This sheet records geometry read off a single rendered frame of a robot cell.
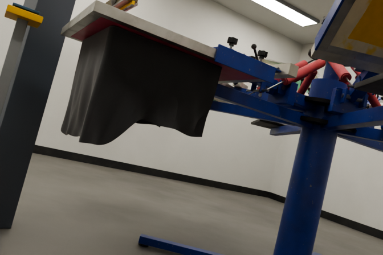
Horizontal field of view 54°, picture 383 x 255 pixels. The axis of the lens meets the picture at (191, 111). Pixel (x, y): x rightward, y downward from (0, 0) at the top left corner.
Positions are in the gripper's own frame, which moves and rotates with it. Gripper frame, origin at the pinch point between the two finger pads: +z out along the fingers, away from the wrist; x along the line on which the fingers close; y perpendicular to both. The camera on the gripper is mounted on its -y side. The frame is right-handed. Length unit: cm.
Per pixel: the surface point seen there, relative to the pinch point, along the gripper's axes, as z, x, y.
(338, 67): -6, -106, -24
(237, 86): 5, -98, 43
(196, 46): 12.5, -24.5, -29.4
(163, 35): 12.9, -10.7, -29.4
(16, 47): 28.4, 31.7, 9.7
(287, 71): 9, -67, -34
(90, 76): 32.8, 5.5, -9.8
